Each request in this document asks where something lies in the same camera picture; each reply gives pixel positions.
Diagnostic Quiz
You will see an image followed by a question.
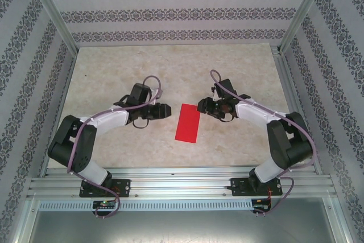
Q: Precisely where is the aluminium side rail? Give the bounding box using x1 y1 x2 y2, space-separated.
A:
271 45 324 175
38 51 77 177

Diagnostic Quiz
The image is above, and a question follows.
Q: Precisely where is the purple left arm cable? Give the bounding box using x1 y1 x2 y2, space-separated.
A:
67 75 163 220

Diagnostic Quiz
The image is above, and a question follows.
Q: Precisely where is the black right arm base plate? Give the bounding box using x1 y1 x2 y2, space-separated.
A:
230 177 284 197

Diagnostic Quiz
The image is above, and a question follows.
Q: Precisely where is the thin black left wrist cable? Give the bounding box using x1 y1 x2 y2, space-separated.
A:
133 117 150 130

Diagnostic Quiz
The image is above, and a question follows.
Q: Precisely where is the aluminium frame strut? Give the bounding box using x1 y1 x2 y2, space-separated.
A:
10 199 39 243
324 197 355 243

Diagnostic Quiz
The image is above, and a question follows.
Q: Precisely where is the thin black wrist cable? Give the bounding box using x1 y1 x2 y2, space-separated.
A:
133 117 150 130
220 112 238 123

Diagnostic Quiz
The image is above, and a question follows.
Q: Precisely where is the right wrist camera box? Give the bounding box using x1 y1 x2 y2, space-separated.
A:
210 84 221 103

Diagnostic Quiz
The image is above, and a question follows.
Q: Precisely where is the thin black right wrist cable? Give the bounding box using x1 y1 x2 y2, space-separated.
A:
220 112 238 123

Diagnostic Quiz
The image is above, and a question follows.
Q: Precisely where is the red paper sheet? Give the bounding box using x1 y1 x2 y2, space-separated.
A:
173 103 202 143

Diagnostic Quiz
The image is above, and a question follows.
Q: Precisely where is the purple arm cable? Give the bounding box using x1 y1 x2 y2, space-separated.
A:
67 75 163 220
209 69 317 218

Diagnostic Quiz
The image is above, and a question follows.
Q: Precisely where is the slotted grey cable duct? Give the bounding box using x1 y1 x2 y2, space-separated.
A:
38 199 254 212

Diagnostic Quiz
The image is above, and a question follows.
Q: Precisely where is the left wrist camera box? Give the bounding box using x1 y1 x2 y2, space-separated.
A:
150 88 163 106

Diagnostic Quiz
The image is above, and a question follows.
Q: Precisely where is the grey metal sheet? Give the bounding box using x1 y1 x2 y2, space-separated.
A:
28 210 341 243

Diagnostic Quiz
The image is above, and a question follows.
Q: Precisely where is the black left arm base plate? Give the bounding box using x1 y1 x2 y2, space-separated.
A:
79 179 132 198

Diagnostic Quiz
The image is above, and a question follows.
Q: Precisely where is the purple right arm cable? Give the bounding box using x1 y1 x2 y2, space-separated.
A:
209 69 317 218

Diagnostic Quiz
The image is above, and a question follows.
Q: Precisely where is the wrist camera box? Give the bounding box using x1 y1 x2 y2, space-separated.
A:
150 88 163 106
210 84 221 103

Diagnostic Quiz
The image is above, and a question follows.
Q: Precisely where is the aluminium frame post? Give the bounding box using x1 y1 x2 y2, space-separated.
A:
24 0 80 55
278 0 333 55

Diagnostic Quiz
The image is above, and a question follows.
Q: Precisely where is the aluminium mounting rail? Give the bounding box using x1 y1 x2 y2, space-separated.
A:
27 166 338 200

